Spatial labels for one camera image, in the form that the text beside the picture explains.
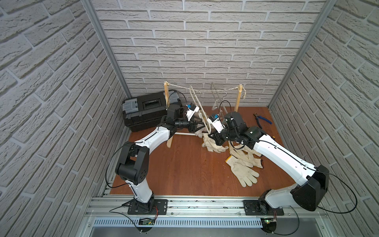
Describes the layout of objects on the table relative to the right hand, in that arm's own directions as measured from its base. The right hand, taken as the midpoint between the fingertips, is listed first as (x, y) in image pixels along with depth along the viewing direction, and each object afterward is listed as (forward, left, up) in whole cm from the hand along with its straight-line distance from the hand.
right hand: (212, 134), depth 76 cm
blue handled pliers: (+28, -42, -23) cm, 55 cm away
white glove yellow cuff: (-3, 0, -5) cm, 6 cm away
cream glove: (-12, -18, -22) cm, 31 cm away
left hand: (+8, +2, +1) cm, 8 cm away
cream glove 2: (-3, -23, -21) cm, 31 cm away
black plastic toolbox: (+23, +40, -5) cm, 47 cm away
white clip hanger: (+20, +5, -1) cm, 20 cm away
